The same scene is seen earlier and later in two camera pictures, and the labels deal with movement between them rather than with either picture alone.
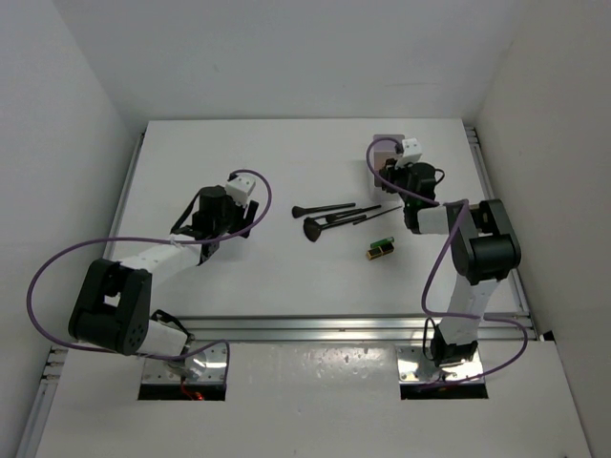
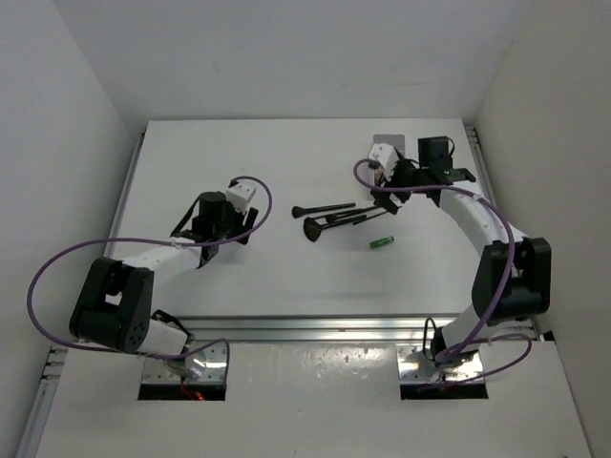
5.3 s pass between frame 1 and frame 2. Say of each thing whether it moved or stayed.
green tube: stayed
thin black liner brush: stayed
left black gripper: stayed
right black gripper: moved
